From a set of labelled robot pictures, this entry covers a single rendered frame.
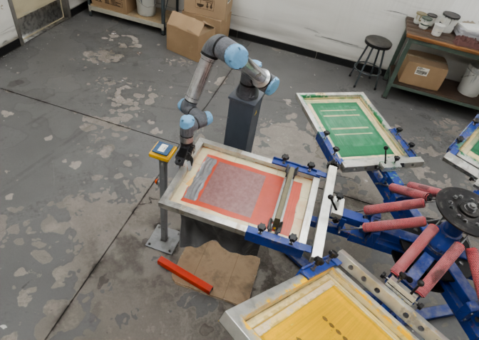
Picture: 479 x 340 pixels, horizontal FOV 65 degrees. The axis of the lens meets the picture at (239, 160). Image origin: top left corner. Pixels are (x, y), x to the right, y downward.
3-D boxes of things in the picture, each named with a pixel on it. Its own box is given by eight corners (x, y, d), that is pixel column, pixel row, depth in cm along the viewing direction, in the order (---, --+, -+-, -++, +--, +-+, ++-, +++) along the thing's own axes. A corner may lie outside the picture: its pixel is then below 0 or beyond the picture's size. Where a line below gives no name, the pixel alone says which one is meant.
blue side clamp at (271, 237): (244, 239, 191) (245, 231, 187) (246, 232, 195) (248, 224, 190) (300, 259, 187) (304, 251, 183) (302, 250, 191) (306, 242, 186)
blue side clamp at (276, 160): (269, 169, 231) (271, 161, 227) (271, 164, 235) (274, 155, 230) (316, 184, 227) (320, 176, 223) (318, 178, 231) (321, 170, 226)
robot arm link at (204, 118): (202, 104, 207) (185, 110, 201) (214, 114, 202) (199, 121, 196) (201, 115, 213) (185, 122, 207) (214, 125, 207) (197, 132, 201)
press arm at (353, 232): (211, 195, 220) (212, 189, 216) (214, 189, 225) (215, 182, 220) (424, 266, 204) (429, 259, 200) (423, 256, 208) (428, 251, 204)
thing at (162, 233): (145, 245, 288) (137, 155, 223) (157, 224, 304) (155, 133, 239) (171, 255, 285) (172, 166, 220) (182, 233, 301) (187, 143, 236)
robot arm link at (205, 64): (204, 24, 189) (172, 109, 209) (218, 33, 184) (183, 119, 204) (219, 28, 198) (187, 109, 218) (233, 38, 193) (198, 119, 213)
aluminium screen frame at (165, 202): (157, 207, 198) (157, 202, 195) (199, 141, 240) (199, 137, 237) (302, 256, 187) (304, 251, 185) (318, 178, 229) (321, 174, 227)
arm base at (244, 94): (241, 85, 248) (243, 71, 242) (261, 92, 245) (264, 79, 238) (231, 95, 238) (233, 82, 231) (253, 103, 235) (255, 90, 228)
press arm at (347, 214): (327, 217, 202) (330, 212, 199) (328, 209, 207) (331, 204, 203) (358, 227, 200) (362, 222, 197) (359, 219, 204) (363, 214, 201)
